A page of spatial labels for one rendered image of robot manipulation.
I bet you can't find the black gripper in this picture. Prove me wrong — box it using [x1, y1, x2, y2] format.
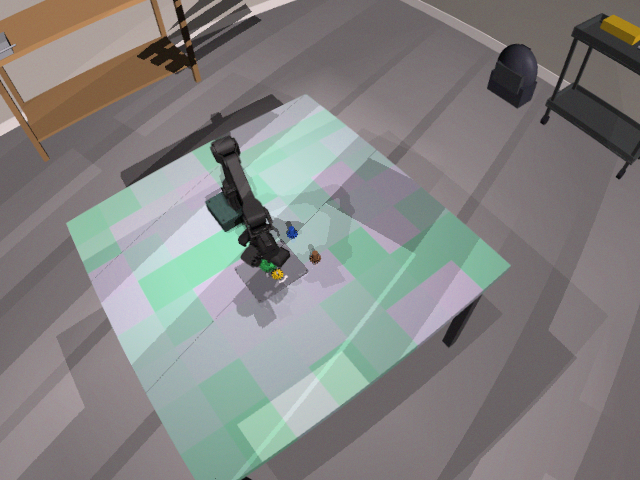
[238, 229, 290, 268]

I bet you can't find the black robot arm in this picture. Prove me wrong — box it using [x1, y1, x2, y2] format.
[210, 135, 280, 268]

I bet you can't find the green gear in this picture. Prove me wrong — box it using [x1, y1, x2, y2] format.
[259, 259, 277, 273]

